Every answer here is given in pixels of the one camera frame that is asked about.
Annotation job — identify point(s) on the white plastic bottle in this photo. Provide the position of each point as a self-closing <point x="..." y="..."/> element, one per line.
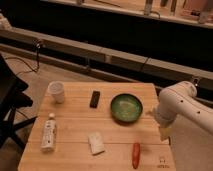
<point x="49" y="134"/>

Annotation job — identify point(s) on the green bowl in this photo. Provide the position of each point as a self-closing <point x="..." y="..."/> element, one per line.
<point x="126" y="108"/>

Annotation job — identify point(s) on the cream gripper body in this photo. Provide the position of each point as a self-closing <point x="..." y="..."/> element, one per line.
<point x="165" y="132"/>

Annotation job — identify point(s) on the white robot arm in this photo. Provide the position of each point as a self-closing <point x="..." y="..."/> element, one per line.
<point x="180" y="99"/>

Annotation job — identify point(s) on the black rectangular block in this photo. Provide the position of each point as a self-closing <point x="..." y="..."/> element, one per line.
<point x="94" y="99"/>

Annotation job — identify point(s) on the white paper cup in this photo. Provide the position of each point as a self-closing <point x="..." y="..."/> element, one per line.
<point x="56" y="90"/>

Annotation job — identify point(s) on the red pepper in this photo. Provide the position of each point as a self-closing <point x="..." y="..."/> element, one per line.
<point x="135" y="155"/>

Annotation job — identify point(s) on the black office chair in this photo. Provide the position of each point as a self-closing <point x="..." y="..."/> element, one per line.
<point x="12" y="98"/>

